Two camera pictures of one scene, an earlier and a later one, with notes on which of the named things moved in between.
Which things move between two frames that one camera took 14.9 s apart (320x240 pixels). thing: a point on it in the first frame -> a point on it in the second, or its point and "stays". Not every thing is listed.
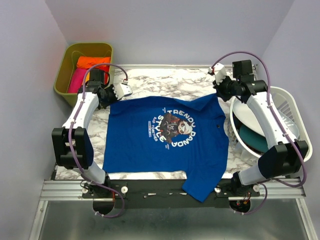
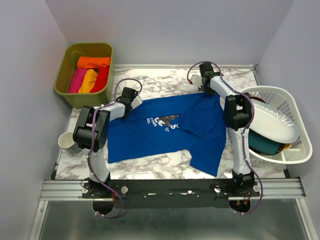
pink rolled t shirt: x=76 y=80 stays
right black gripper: x=219 y=92 -> x=212 y=92
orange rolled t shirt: x=88 y=62 stays
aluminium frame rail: x=72 y=190 stays
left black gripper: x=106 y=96 -> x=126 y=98
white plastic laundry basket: x=286 y=102 stays
